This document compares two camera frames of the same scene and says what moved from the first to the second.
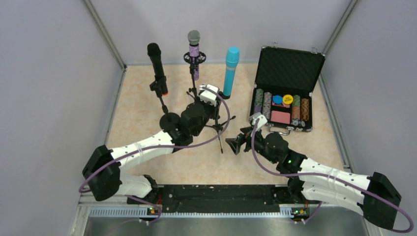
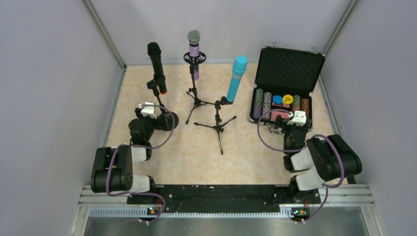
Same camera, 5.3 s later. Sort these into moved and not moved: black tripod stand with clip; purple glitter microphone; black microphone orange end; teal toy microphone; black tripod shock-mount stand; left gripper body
Moved: teal toy microphone; left gripper body
Not moved: black tripod stand with clip; black microphone orange end; black tripod shock-mount stand; purple glitter microphone
